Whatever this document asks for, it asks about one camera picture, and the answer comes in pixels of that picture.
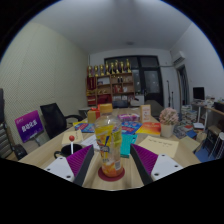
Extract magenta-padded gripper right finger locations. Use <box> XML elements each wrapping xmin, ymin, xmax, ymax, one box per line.
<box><xmin>129</xmin><ymin>143</ymin><xmax>184</xmax><ymax>186</ymax></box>

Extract tan paper envelope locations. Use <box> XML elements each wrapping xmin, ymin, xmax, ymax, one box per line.
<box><xmin>138</xmin><ymin>135</ymin><xmax>180</xmax><ymax>159</ymax></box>

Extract yellow gift box red ribbon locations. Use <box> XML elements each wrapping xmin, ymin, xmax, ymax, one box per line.
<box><xmin>87</xmin><ymin>103</ymin><xmax>114</xmax><ymax>124</ymax></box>

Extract black monitor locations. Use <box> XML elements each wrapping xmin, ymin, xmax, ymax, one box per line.
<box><xmin>192</xmin><ymin>86</ymin><xmax>206</xmax><ymax>102</ymax></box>

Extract yellow-label orange drink bottle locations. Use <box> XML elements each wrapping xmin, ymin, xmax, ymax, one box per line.
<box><xmin>94</xmin><ymin>113</ymin><xmax>124</xmax><ymax>178</ymax></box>

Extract grey armchair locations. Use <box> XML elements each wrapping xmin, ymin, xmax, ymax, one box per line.
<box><xmin>143</xmin><ymin>99</ymin><xmax>165</xmax><ymax>118</ymax></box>

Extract red orange booklet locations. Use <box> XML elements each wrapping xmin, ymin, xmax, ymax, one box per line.
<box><xmin>135</xmin><ymin>121</ymin><xmax>162</xmax><ymax>136</ymax></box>

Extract cluttered wooden side desk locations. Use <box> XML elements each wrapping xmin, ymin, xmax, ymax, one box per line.
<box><xmin>191</xmin><ymin>98</ymin><xmax>224</xmax><ymax>133</ymax></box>

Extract pink flowers in white pot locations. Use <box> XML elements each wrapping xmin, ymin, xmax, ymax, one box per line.
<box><xmin>158</xmin><ymin>107</ymin><xmax>180</xmax><ymax>139</ymax></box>

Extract black office chair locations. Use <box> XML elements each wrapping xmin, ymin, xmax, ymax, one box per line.
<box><xmin>39</xmin><ymin>102</ymin><xmax>84</xmax><ymax>139</ymax></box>

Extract small orange standing card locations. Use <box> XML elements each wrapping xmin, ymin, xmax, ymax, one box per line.
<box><xmin>139</xmin><ymin>104</ymin><xmax>152</xmax><ymax>124</ymax></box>

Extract stack of books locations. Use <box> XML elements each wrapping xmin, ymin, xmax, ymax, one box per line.
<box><xmin>181</xmin><ymin>104</ymin><xmax>198</xmax><ymax>127</ymax></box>

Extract red-ball stir stick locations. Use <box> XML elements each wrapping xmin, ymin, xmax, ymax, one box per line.
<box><xmin>68</xmin><ymin>134</ymin><xmax>76</xmax><ymax>155</ymax></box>

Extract white wall air conditioner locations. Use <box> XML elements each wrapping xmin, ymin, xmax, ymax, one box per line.
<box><xmin>170</xmin><ymin>50</ymin><xmax>186</xmax><ymax>66</ymax></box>

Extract blue printed booklet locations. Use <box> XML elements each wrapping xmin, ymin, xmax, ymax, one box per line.
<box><xmin>73</xmin><ymin>122</ymin><xmax>96</xmax><ymax>134</ymax></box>
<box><xmin>120</xmin><ymin>120</ymin><xmax>143</xmax><ymax>135</ymax></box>

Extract purple sign board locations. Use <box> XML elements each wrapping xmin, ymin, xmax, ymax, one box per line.
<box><xmin>14</xmin><ymin>109</ymin><xmax>45</xmax><ymax>144</ymax></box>

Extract white round stool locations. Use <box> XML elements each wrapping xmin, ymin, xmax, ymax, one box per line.
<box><xmin>213</xmin><ymin>131</ymin><xmax>224</xmax><ymax>158</ymax></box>

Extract flat round red coaster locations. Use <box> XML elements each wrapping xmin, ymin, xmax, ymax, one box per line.
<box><xmin>97</xmin><ymin>166</ymin><xmax>126</xmax><ymax>183</ymax></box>

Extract white paper sheet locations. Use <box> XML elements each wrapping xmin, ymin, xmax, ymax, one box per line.
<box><xmin>79</xmin><ymin>133</ymin><xmax>99</xmax><ymax>151</ymax></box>

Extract tan kraft notebook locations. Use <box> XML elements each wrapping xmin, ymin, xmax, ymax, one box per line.
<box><xmin>61</xmin><ymin>129</ymin><xmax>84</xmax><ymax>145</ymax></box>

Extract dark glass door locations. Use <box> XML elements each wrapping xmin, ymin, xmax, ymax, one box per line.
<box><xmin>104</xmin><ymin>55</ymin><xmax>165</xmax><ymax>108</ymax></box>

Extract black mug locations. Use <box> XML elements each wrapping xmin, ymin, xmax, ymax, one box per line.
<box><xmin>53</xmin><ymin>143</ymin><xmax>84</xmax><ymax>160</ymax></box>

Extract teal book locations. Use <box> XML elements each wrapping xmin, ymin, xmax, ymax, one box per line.
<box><xmin>119</xmin><ymin>133</ymin><xmax>138</xmax><ymax>158</ymax></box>

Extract wooden shelf unit with trophies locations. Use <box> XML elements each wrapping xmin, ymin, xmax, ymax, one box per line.
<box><xmin>85</xmin><ymin>59</ymin><xmax>136</xmax><ymax>107</ymax></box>

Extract grey striped chair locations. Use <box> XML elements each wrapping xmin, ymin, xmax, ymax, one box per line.
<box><xmin>0</xmin><ymin>88</ymin><xmax>28</xmax><ymax>162</ymax></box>

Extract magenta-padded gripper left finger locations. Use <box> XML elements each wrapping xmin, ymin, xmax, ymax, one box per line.
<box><xmin>43</xmin><ymin>144</ymin><xmax>95</xmax><ymax>187</ymax></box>

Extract pink flat box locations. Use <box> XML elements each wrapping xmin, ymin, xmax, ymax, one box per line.
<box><xmin>117</xmin><ymin>113</ymin><xmax>140</xmax><ymax>122</ymax></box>

